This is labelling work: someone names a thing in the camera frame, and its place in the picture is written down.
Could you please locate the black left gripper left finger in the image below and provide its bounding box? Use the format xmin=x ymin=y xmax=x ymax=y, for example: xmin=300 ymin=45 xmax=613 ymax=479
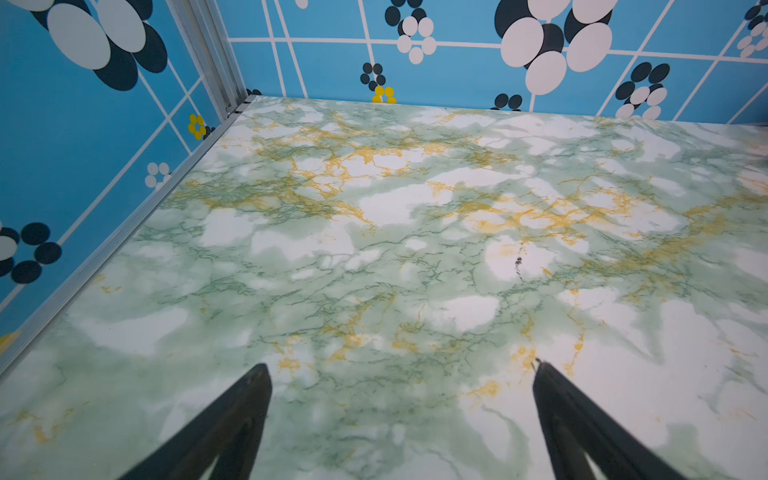
xmin=122 ymin=363 xmax=272 ymax=479

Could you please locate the aluminium left corner post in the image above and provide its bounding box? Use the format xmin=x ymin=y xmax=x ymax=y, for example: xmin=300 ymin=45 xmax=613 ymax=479
xmin=167 ymin=0 xmax=247 ymax=123

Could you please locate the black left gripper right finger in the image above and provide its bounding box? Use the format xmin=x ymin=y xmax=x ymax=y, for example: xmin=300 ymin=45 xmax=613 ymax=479
xmin=533 ymin=360 xmax=683 ymax=479

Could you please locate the aluminium left base rail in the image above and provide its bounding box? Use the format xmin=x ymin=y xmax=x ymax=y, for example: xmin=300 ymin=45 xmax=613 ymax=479
xmin=1 ymin=95 xmax=260 ymax=379

